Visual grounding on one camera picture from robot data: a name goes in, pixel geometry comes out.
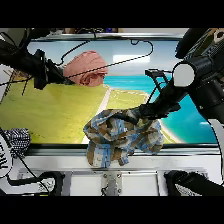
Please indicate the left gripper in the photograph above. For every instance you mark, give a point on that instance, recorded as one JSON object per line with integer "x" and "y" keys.
{"x": 41, "y": 71}

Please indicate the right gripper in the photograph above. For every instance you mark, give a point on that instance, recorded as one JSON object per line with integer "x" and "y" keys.
{"x": 158, "y": 110}

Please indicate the checked shirt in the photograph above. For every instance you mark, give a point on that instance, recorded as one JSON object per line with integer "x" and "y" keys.
{"x": 116, "y": 140}

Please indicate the black clothes hanger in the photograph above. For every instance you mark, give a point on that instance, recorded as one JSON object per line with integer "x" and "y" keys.
{"x": 115, "y": 63}

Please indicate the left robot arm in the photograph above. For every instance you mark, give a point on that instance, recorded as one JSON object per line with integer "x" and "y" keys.
{"x": 16, "y": 56}

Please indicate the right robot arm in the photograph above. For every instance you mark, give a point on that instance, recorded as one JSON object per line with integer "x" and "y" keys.
{"x": 200, "y": 73}

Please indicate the pink garment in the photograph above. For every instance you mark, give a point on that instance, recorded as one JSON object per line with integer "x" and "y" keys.
{"x": 85, "y": 63}

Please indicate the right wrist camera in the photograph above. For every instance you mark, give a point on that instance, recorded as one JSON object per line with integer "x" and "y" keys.
{"x": 156, "y": 74}

